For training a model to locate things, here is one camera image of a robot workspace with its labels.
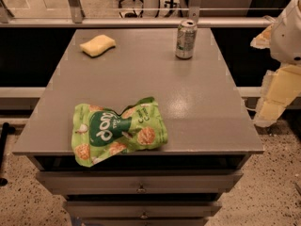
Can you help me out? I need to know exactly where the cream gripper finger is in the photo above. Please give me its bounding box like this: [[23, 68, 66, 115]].
[[250, 25, 273, 49], [253, 64, 301, 127]]

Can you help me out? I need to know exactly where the green 7up soda can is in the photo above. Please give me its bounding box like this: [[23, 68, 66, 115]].
[[175, 19, 198, 59]]

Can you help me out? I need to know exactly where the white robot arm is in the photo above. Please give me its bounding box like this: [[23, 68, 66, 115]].
[[250, 0, 301, 127]]

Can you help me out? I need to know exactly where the yellow sponge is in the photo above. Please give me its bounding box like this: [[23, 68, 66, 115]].
[[80, 35, 116, 57]]

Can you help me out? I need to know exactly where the metal window railing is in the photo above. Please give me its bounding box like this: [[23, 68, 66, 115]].
[[0, 0, 273, 28]]

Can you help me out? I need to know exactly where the grey drawer cabinet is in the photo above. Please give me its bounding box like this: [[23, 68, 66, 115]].
[[13, 28, 263, 226]]

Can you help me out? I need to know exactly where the top drawer with knob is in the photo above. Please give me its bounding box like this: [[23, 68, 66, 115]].
[[36, 170, 243, 195]]

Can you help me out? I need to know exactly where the drawer with knob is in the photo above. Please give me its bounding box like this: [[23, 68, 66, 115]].
[[64, 201, 221, 219], [36, 170, 243, 195]]

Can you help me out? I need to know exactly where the green chip bag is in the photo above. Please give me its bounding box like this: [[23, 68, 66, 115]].
[[71, 97, 168, 168]]

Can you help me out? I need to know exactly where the black pole at left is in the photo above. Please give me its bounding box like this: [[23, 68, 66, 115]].
[[0, 122, 15, 187]]

